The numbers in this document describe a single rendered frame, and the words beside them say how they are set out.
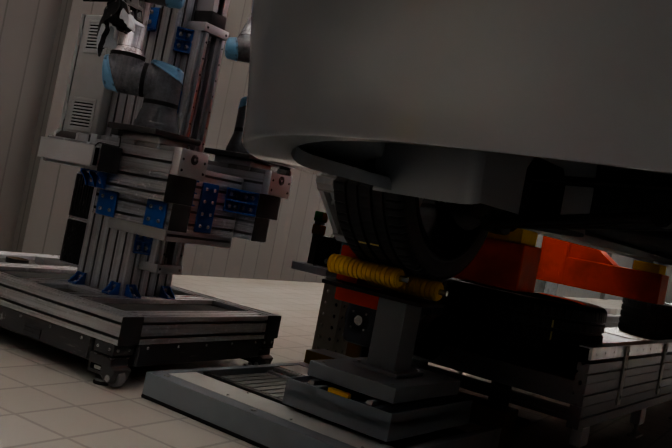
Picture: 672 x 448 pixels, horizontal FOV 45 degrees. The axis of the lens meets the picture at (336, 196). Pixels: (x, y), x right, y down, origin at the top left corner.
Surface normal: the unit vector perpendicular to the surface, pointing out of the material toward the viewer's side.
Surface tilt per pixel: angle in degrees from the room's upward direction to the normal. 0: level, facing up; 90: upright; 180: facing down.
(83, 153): 90
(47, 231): 90
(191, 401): 90
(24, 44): 90
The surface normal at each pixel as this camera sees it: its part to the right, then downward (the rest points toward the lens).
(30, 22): 0.84, 0.15
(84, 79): -0.51, -0.12
